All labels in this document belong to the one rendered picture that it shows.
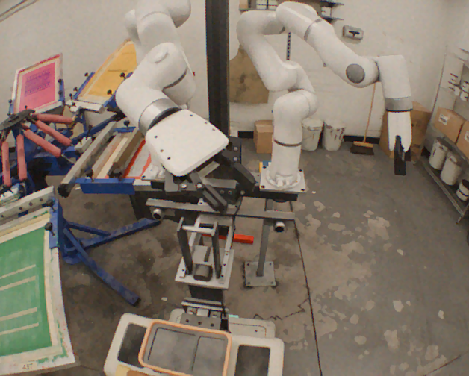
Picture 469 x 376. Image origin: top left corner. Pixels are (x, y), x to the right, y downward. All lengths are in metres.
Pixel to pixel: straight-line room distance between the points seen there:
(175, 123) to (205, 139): 0.06
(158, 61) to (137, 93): 0.06
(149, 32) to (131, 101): 0.20
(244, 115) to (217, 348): 3.07
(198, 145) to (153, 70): 0.16
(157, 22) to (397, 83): 0.54
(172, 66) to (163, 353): 0.66
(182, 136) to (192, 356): 0.53
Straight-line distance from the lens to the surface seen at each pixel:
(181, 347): 0.73
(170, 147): 0.38
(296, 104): 0.77
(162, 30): 0.60
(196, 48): 3.25
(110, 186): 1.27
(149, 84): 0.46
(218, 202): 0.35
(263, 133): 3.14
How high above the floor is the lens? 1.69
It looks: 39 degrees down
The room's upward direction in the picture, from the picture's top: straight up
